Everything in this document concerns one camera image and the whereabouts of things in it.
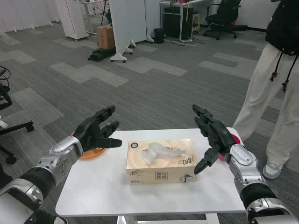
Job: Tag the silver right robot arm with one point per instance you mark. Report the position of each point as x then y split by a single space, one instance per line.
243 158

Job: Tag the white tissue sheet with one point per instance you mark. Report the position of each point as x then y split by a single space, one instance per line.
158 149

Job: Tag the person in beige trousers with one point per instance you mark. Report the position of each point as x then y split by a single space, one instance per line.
264 81

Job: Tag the white cabinet on castors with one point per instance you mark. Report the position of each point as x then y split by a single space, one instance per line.
72 21

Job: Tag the orange plate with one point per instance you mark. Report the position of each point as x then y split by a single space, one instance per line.
93 154

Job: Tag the black office chair base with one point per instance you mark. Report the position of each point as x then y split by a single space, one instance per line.
14 128

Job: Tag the white office desk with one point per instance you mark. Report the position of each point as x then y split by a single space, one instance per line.
181 18

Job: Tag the brown cardboard box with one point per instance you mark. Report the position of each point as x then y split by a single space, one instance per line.
105 36

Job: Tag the black computer tower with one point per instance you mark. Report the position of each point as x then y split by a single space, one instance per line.
172 23

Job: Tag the white plastic stool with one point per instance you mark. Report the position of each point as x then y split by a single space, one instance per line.
195 21

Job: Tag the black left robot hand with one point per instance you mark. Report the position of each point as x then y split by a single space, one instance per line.
93 133

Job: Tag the white partition row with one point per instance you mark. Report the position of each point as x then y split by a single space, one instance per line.
23 14

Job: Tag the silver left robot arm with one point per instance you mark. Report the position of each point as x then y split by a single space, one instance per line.
58 151

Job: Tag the beige cardboard tissue box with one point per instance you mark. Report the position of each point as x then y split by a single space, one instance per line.
163 168

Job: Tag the black white sneaker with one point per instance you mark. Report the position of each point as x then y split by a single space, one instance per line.
61 220

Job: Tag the white standing desk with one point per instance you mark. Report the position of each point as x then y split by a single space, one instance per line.
87 9

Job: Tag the black floor bag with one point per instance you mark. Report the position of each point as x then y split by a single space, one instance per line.
100 54

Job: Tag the white table frame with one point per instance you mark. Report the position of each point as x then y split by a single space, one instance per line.
212 219

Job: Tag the white wheeled partition panel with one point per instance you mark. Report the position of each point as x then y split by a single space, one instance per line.
128 21
151 16

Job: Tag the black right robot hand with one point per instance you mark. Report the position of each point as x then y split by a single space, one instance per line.
219 135

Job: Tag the red plastic cup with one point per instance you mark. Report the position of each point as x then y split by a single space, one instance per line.
237 139

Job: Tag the black waste bin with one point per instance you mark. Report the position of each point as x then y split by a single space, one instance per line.
159 36

